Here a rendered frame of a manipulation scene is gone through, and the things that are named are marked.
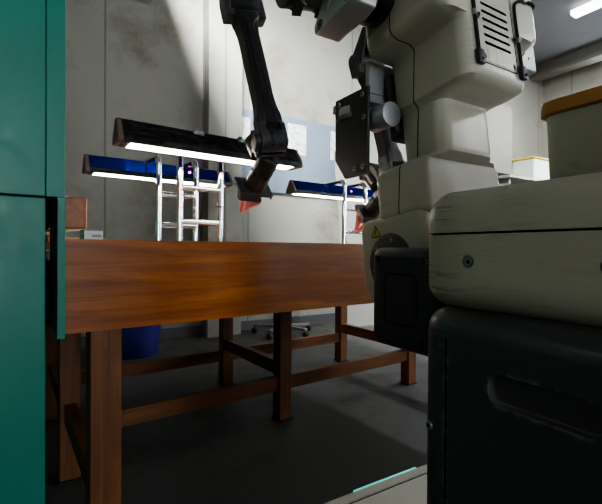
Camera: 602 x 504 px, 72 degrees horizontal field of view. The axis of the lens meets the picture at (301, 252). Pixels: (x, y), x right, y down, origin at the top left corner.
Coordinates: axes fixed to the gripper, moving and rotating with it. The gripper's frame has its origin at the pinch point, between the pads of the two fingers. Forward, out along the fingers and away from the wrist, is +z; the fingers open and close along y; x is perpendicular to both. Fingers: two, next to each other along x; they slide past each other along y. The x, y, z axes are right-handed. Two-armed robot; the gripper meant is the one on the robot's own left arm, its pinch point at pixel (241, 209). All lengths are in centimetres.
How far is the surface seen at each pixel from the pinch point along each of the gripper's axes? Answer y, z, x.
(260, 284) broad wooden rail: 2.6, 1.4, 25.3
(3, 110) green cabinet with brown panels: 56, -22, 3
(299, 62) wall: -182, 58, -278
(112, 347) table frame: 37, 10, 33
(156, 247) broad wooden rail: 28.7, -4.2, 18.3
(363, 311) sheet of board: -233, 184, -64
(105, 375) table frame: 38, 14, 38
